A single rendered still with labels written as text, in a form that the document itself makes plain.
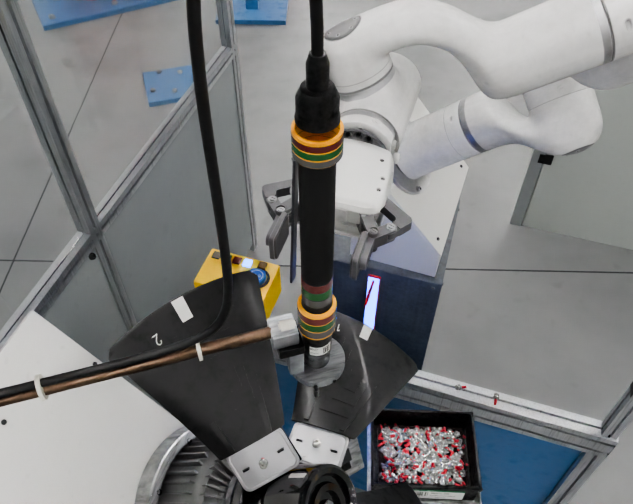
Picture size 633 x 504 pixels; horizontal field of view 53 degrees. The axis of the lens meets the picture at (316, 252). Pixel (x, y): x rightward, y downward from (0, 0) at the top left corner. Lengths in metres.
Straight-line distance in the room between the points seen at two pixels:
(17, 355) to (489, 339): 1.96
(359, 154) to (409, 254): 0.83
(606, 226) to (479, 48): 2.33
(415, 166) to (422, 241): 0.18
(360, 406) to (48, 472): 0.47
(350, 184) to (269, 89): 3.06
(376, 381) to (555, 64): 0.59
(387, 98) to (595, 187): 2.18
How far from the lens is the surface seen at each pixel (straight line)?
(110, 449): 1.06
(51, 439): 1.02
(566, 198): 2.93
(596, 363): 2.70
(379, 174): 0.69
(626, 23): 0.79
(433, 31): 0.74
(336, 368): 0.79
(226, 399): 0.91
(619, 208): 2.96
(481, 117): 1.32
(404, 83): 0.80
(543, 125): 1.27
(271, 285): 1.34
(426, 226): 1.47
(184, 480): 1.03
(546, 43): 0.77
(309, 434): 1.04
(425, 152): 1.39
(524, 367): 2.59
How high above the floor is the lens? 2.12
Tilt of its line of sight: 49 degrees down
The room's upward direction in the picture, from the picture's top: straight up
